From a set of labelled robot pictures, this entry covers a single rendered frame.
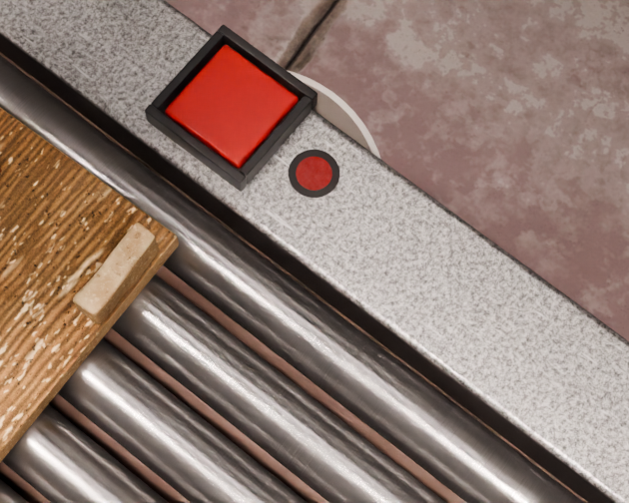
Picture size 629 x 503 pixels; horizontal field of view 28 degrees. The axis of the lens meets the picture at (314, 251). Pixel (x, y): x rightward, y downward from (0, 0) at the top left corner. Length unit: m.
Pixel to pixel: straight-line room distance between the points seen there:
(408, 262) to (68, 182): 0.21
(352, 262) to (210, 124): 0.12
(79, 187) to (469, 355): 0.25
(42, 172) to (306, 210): 0.16
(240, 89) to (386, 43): 1.07
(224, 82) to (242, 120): 0.03
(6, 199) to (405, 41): 1.16
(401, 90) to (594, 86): 0.28
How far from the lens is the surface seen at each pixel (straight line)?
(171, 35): 0.81
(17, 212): 0.76
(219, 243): 0.76
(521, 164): 1.79
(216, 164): 0.76
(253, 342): 0.78
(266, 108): 0.77
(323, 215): 0.76
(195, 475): 0.73
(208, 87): 0.78
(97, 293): 0.71
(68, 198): 0.76
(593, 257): 1.77
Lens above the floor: 1.64
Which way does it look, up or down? 72 degrees down
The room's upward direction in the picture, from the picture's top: 5 degrees clockwise
